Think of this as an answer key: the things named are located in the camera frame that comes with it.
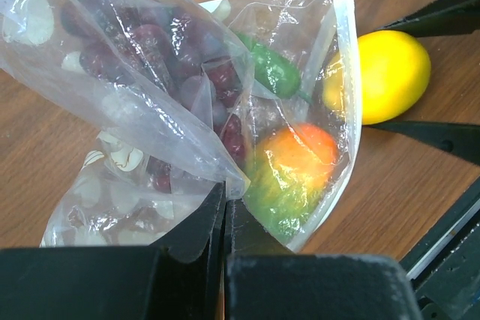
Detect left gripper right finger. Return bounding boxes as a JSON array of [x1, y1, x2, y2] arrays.
[[224, 200, 420, 319]]

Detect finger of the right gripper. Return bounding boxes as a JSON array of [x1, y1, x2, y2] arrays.
[[381, 0, 480, 37], [367, 121, 479, 166]]

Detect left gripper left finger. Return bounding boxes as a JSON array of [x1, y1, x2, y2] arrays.
[[1, 184, 226, 319]]

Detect yellow fake lemon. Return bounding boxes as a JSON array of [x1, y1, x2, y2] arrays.
[[322, 29, 432, 126]]

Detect orange fake fruit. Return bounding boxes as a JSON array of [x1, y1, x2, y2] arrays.
[[244, 123, 339, 244]]

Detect polka dot zip bag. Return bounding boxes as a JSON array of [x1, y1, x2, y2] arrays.
[[1, 0, 362, 251]]

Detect green fake chili pepper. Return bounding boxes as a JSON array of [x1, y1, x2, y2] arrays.
[[235, 31, 312, 105]]

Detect purple fake grapes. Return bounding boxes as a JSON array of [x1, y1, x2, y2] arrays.
[[59, 0, 253, 196]]

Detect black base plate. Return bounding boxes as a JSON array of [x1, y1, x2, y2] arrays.
[[400, 180, 480, 319]]

